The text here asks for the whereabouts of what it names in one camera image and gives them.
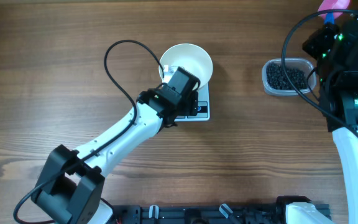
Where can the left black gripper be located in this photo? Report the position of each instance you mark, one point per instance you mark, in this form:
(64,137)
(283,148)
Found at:
(193,101)

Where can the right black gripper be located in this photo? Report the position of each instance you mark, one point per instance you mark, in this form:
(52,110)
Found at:
(314,43)

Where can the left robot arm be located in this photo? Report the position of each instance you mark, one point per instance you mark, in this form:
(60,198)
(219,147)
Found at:
(71,182)

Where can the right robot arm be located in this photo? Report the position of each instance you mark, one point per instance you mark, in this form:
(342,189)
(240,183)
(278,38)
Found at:
(336,52)

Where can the white digital kitchen scale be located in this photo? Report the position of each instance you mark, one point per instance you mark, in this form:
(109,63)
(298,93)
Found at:
(203,108)

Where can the white bowl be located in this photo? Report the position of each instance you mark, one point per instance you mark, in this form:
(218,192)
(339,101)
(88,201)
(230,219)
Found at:
(192,58)

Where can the black beans in container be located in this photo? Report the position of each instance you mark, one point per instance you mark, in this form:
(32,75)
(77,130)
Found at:
(277,79)

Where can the clear plastic container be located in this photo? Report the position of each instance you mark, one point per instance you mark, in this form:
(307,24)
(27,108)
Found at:
(302,64)

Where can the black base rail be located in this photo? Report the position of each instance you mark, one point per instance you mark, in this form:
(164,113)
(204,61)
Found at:
(154,214)

